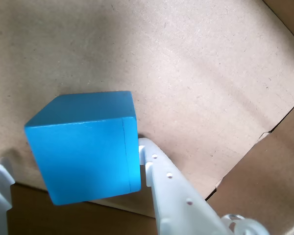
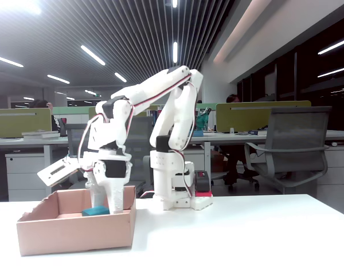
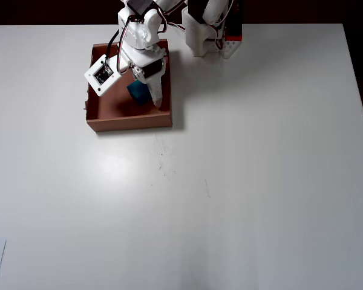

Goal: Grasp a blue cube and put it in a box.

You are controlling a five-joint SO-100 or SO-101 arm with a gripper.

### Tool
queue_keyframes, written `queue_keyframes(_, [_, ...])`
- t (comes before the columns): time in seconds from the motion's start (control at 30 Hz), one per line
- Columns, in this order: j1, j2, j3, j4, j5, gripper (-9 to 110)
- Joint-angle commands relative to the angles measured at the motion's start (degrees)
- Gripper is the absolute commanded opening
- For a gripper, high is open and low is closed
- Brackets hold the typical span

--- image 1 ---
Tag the brown cardboard box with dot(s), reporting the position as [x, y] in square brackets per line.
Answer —
[186, 73]

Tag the blue cube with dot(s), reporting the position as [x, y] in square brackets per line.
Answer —
[83, 151]

